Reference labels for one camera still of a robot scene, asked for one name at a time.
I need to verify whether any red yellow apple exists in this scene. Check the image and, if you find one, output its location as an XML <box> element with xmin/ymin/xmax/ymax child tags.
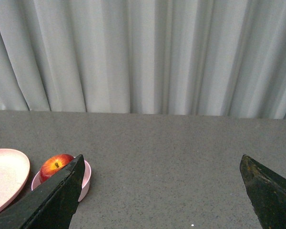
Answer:
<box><xmin>39</xmin><ymin>154</ymin><xmax>74</xmax><ymax>183</ymax></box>

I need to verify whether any pale pink bowl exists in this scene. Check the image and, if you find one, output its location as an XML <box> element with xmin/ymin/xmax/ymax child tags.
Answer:
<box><xmin>31</xmin><ymin>160</ymin><xmax>92</xmax><ymax>202</ymax></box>

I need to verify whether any white pleated curtain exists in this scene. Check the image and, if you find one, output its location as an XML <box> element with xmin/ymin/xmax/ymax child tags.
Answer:
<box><xmin>0</xmin><ymin>0</ymin><xmax>286</xmax><ymax>119</ymax></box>

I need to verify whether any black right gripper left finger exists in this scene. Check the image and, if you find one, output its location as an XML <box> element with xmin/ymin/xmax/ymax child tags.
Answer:
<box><xmin>0</xmin><ymin>155</ymin><xmax>85</xmax><ymax>229</ymax></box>

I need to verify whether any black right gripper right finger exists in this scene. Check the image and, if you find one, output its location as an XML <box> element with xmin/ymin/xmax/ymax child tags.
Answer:
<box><xmin>239</xmin><ymin>155</ymin><xmax>286</xmax><ymax>229</ymax></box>

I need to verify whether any pink round plate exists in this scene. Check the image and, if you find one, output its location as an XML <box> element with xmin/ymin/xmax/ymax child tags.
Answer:
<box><xmin>0</xmin><ymin>148</ymin><xmax>30</xmax><ymax>212</ymax></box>

